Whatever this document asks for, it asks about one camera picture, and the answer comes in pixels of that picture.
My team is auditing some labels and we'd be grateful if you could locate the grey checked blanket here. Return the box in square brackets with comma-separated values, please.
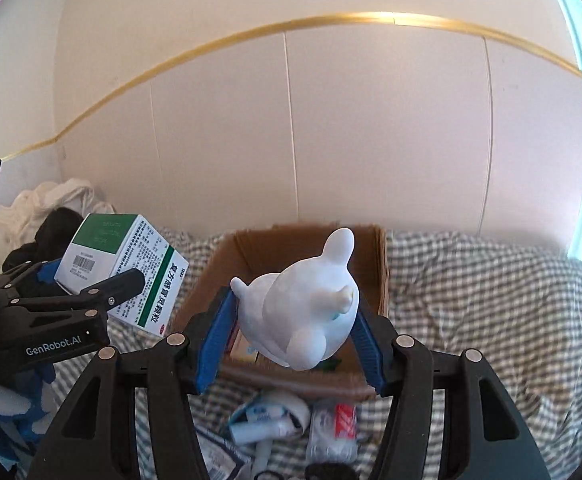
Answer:
[16, 227, 582, 480]

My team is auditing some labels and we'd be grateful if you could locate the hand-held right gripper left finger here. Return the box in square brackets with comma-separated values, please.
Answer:
[33, 287, 239, 480]

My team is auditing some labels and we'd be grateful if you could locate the gold wall trim strip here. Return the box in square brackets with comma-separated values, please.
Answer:
[1, 11, 582, 162]

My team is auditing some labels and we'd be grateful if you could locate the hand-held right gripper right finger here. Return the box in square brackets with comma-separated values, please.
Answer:
[353, 305, 554, 480]

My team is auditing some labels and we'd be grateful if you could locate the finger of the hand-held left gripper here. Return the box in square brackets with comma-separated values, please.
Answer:
[0, 259, 66, 302]
[8, 268, 145, 329]

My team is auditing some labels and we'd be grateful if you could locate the brown cardboard box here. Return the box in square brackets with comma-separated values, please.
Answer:
[171, 223, 389, 403]

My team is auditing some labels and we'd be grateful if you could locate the white animal figurine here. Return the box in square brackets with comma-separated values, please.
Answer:
[230, 227, 360, 371]

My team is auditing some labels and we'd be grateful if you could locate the white plastic tube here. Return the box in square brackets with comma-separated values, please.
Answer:
[256, 437, 274, 473]

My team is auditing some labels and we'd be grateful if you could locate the white cloth pile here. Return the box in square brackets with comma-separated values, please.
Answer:
[0, 178, 116, 261]

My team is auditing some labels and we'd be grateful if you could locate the white packet red label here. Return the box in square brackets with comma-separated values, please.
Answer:
[308, 400, 359, 463]

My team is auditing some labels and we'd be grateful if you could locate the blue white packet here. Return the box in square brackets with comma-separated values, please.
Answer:
[228, 390, 312, 446]

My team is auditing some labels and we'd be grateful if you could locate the clear plastic packet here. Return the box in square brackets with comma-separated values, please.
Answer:
[193, 427, 254, 480]

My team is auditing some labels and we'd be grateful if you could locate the green white medicine box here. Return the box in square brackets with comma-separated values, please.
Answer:
[53, 213, 190, 337]

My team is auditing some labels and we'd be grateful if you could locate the black cloth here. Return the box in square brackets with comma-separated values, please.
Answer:
[2, 208, 84, 281]

